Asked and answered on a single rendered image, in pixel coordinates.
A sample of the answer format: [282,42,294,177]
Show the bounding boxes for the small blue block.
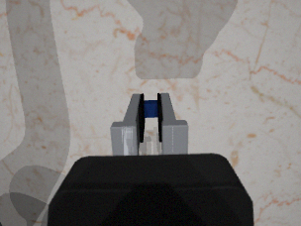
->
[144,100,158,118]

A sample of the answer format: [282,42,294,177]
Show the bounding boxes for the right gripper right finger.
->
[157,93,188,155]

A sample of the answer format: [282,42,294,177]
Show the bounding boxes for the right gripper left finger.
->
[110,93,146,156]

